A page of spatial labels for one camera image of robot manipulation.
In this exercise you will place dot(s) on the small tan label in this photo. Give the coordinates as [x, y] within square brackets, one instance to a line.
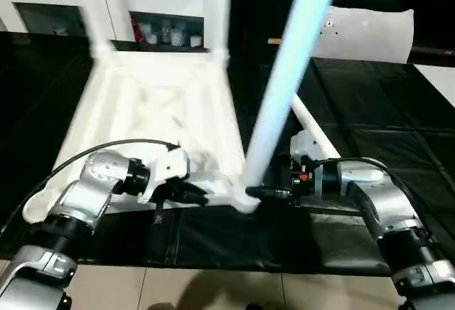
[274, 40]

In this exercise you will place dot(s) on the white plastic table leg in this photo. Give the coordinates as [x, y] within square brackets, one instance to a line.
[316, 129]
[291, 61]
[92, 11]
[222, 11]

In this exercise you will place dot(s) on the white plastic table top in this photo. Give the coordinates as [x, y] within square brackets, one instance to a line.
[163, 104]

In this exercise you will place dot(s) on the flat white board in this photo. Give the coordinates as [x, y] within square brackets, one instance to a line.
[439, 82]

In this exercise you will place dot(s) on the white cabinet with glass doors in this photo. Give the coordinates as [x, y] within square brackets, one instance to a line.
[43, 8]

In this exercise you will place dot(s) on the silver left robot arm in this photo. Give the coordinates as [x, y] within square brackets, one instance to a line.
[78, 203]

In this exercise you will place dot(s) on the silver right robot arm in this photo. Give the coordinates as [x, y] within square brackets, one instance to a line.
[377, 203]

